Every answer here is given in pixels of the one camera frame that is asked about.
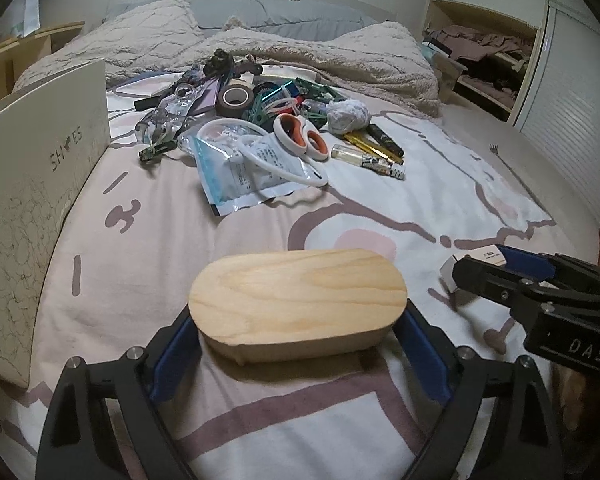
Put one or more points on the white slatted door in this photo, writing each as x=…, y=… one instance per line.
x=570, y=85

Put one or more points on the white shoe box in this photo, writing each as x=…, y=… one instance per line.
x=30, y=185

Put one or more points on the crumpled white cloth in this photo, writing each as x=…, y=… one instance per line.
x=349, y=116

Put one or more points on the clear lighter with printed label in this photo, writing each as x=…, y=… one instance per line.
x=375, y=162

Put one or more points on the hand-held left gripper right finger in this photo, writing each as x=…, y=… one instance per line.
x=422, y=360

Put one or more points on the white paper sheet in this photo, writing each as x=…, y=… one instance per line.
x=27, y=5

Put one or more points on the purple card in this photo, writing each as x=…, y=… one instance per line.
x=207, y=95

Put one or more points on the green plastic peg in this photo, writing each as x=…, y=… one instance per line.
x=252, y=110

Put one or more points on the beige fuzzy blanket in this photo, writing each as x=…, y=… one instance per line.
x=330, y=60

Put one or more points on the white blue medicine packet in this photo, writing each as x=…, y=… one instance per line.
x=220, y=175

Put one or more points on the yellow translucent lighter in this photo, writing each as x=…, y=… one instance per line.
x=360, y=142

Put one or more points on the blue metallic case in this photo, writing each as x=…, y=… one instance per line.
x=280, y=87

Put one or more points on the pile of clothes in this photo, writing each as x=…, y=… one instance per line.
x=480, y=42

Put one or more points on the wooden shelf unit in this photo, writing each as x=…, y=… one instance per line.
x=30, y=50

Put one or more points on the black lighter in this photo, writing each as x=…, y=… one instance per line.
x=386, y=142

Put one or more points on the clear storage bin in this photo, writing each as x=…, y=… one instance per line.
x=442, y=72

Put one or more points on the large oval wooden box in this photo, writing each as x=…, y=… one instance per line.
x=300, y=300

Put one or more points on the open wooden closet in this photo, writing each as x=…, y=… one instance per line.
x=480, y=10

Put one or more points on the small white carton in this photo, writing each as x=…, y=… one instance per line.
x=490, y=254

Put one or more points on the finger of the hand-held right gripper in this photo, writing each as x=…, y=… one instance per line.
x=485, y=280
x=527, y=262

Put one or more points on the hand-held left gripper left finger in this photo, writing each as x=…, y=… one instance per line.
x=172, y=360

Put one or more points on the grey pillow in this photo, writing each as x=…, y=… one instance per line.
x=280, y=15

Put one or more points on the brown tape roll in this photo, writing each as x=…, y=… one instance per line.
x=230, y=112

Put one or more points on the white orange scissors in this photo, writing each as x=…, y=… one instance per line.
x=292, y=137

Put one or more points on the green plastic clothes pegs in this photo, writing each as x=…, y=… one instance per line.
x=325, y=92

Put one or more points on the green circuit board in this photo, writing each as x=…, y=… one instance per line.
x=156, y=150

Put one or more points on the dark plush toy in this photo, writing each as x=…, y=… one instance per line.
x=225, y=62

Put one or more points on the translucent white loop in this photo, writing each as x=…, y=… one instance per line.
x=282, y=107

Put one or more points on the clear plastic bag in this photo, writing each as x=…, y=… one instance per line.
x=165, y=117

